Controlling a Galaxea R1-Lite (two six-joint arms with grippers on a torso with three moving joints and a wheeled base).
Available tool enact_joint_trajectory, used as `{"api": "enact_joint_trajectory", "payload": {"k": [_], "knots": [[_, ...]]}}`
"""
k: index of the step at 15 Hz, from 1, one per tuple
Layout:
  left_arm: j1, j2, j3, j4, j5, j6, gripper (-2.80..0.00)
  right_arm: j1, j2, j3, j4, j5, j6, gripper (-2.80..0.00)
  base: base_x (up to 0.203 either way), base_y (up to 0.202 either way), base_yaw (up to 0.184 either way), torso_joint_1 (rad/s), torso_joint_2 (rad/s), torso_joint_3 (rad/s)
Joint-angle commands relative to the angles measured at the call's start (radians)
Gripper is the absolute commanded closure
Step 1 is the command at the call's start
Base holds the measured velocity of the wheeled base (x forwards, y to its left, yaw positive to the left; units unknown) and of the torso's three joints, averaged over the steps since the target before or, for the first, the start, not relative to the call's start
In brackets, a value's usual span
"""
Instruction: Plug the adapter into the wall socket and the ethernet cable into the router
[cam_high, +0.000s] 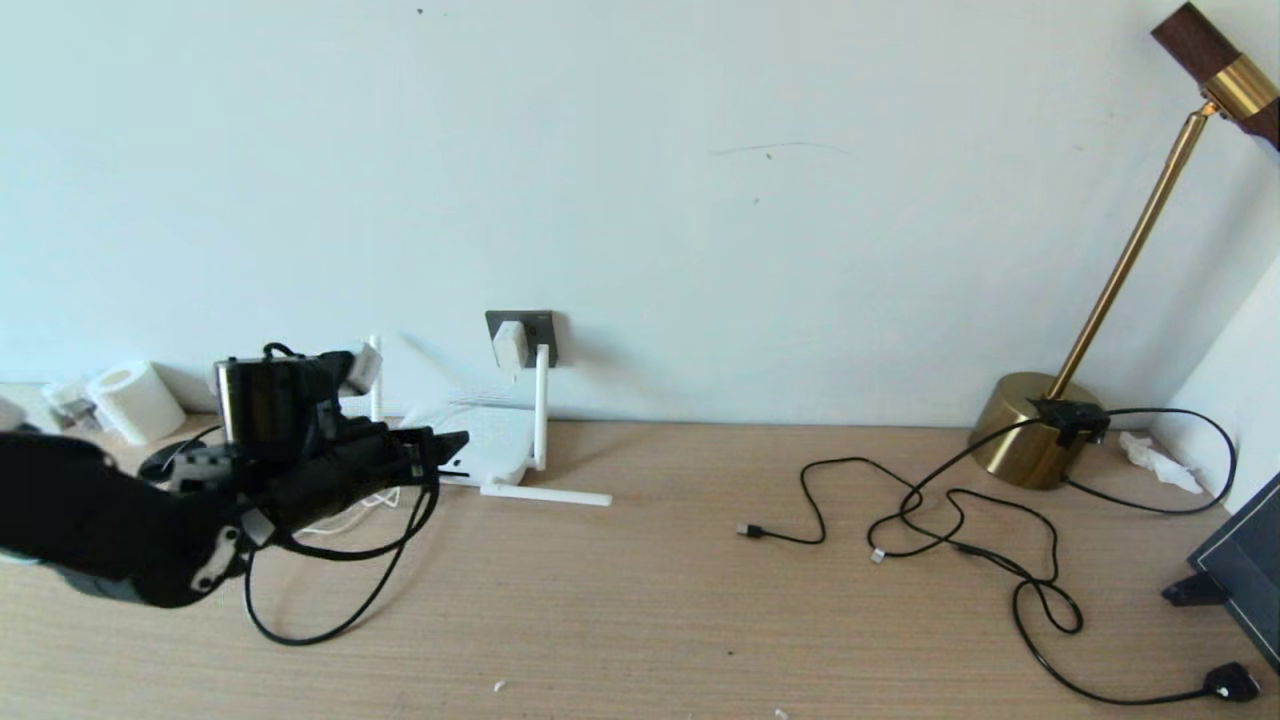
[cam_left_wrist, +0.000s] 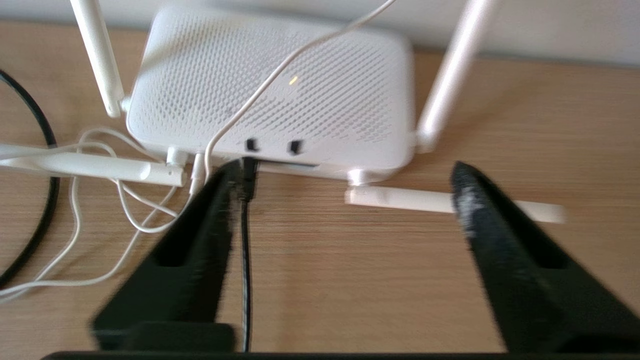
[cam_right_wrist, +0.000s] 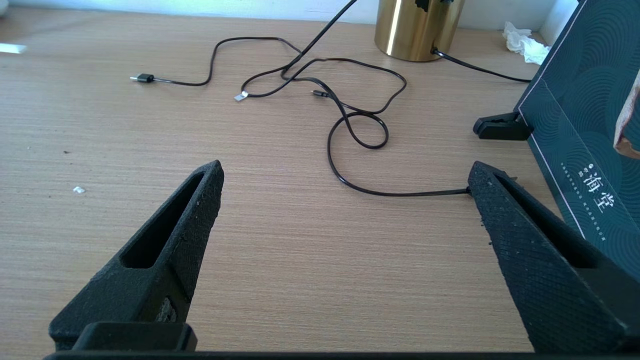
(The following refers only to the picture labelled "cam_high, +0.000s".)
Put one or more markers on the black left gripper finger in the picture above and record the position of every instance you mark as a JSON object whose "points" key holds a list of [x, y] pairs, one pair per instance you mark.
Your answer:
{"points": [[425, 470], [448, 440]]}

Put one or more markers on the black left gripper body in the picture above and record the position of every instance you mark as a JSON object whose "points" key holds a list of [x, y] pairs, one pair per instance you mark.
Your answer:
{"points": [[340, 470]]}

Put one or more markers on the white power adapter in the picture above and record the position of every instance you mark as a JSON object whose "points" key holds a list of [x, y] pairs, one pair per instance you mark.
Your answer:
{"points": [[510, 343]]}

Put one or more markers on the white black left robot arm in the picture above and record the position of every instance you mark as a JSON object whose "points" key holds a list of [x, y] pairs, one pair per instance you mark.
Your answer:
{"points": [[100, 510]]}

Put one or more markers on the white router with antennas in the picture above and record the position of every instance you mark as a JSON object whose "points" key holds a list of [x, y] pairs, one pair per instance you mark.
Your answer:
{"points": [[490, 440]]}

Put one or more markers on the white paper roll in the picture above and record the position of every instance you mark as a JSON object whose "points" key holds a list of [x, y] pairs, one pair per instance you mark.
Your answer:
{"points": [[135, 400]]}

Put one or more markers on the gold desk lamp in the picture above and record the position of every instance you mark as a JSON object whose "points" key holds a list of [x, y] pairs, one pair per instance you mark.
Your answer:
{"points": [[1018, 435]]}

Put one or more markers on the black clip on lamp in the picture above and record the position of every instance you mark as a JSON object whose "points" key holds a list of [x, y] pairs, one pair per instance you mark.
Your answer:
{"points": [[1072, 422]]}

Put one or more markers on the crumpled white tissue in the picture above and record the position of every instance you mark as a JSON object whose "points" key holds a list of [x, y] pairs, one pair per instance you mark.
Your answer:
{"points": [[1158, 460]]}

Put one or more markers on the black stand clip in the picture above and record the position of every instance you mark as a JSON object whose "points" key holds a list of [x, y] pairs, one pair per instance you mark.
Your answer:
{"points": [[1190, 593]]}

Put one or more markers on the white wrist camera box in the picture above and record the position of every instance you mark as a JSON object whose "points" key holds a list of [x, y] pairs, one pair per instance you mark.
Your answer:
{"points": [[365, 368]]}

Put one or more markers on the grey wall socket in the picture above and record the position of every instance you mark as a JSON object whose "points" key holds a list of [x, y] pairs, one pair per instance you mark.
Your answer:
{"points": [[543, 330]]}

